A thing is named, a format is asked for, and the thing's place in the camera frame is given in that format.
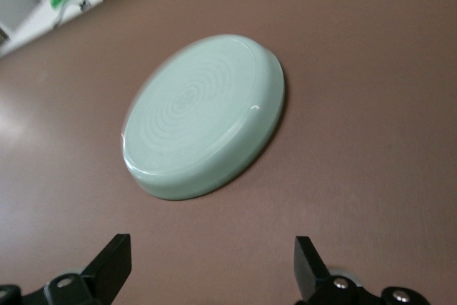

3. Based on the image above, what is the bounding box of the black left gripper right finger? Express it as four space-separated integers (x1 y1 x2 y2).
294 236 429 305

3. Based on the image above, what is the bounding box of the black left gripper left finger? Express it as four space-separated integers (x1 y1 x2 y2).
0 233 132 305

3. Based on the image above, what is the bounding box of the pale green round plate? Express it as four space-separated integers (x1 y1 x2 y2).
120 33 286 201

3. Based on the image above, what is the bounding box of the brown table cover sheet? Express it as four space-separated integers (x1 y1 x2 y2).
0 0 457 305

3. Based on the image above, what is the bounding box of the white side table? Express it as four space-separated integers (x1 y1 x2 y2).
0 0 176 58

